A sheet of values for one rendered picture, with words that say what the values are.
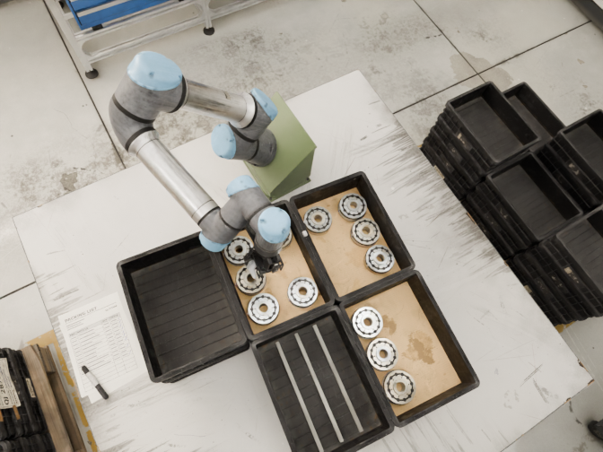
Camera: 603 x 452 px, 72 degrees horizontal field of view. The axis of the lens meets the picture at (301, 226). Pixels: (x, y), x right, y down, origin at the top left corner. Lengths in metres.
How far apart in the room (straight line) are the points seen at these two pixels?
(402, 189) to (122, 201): 1.14
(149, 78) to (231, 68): 1.94
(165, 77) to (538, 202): 1.93
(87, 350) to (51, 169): 1.45
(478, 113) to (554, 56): 1.40
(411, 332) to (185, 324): 0.75
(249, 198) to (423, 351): 0.82
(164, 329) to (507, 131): 1.90
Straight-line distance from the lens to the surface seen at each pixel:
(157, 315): 1.48
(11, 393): 2.16
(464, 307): 1.73
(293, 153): 1.56
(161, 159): 1.15
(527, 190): 2.47
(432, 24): 3.53
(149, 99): 1.14
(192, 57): 3.11
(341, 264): 1.49
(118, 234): 1.75
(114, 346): 1.64
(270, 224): 0.96
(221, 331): 1.44
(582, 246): 2.35
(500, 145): 2.38
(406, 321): 1.50
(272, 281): 1.46
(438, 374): 1.52
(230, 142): 1.44
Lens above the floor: 2.24
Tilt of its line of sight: 68 degrees down
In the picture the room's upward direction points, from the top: 10 degrees clockwise
